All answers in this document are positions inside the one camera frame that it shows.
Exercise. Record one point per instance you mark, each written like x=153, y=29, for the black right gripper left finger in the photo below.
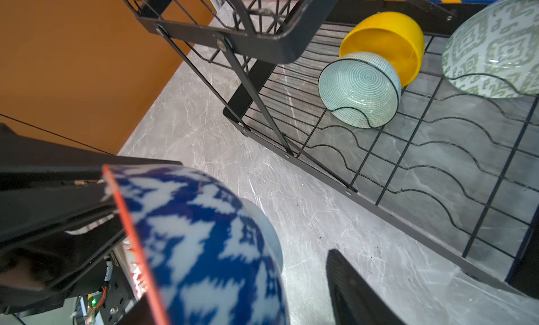
x=139, y=314

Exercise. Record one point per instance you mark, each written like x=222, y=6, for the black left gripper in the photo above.
x=57, y=225

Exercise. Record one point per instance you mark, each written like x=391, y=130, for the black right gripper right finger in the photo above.
x=352, y=299

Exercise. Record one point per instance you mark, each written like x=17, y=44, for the mint green bowl red rim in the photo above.
x=361, y=89

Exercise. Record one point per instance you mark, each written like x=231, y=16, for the yellow bowl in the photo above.
x=393, y=36

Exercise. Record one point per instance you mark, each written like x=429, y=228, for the grey-green patterned bowl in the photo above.
x=494, y=54

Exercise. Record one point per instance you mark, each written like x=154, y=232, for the green circuit board left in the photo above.
x=110, y=303

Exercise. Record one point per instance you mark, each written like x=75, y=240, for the black wire dish rack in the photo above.
x=424, y=112

